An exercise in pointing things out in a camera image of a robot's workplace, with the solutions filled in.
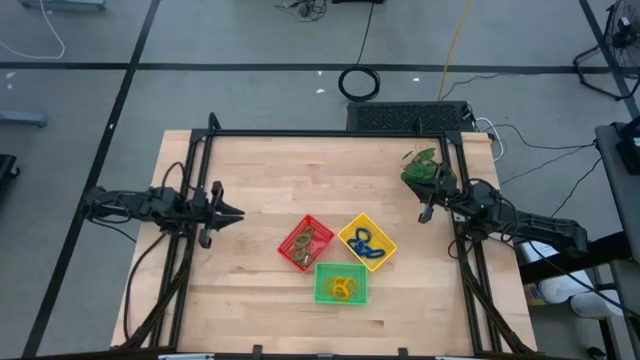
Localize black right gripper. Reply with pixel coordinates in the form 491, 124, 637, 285
404, 162, 459, 225

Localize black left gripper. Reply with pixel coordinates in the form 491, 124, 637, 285
187, 181, 245, 250

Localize green plant in white pot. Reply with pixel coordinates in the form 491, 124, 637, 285
399, 147, 454, 191

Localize yellow plastic basket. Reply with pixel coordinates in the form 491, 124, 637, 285
337, 212, 399, 273

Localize black perforated metal box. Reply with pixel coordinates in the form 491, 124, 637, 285
346, 101, 476, 134

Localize red plastic basket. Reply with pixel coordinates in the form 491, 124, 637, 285
277, 214, 337, 274

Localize green plastic basket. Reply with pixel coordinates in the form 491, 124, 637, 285
313, 261, 370, 306

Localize white paper sheet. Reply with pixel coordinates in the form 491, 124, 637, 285
519, 239, 574, 264

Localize black beam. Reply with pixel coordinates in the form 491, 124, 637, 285
518, 230, 640, 286

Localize grey side table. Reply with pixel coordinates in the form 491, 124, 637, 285
593, 122, 640, 264

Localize black device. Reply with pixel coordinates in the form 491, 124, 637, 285
614, 115, 640, 176

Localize grey furniture base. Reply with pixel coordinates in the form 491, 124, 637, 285
18, 0, 107, 12
0, 110, 49, 129

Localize black chair part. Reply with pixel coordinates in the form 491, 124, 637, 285
0, 153, 21, 196

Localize black standing fan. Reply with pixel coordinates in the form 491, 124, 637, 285
572, 0, 640, 101

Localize short white cable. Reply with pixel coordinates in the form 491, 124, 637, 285
474, 117, 506, 162

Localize black aluminium table frame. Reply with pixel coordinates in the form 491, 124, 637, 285
112, 112, 539, 357

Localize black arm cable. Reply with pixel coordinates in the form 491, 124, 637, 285
122, 232, 169, 344

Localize coiled black cable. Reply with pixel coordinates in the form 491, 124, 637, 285
337, 66, 381, 103

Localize yellow cable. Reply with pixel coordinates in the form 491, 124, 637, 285
437, 0, 474, 102

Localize thin black cable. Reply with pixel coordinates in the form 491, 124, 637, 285
482, 122, 599, 151
558, 157, 604, 210

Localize long black cable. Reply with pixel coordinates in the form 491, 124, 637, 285
354, 0, 376, 69

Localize black cable bundle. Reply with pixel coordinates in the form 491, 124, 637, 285
274, 0, 329, 24

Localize long white cable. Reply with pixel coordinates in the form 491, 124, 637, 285
0, 0, 67, 60

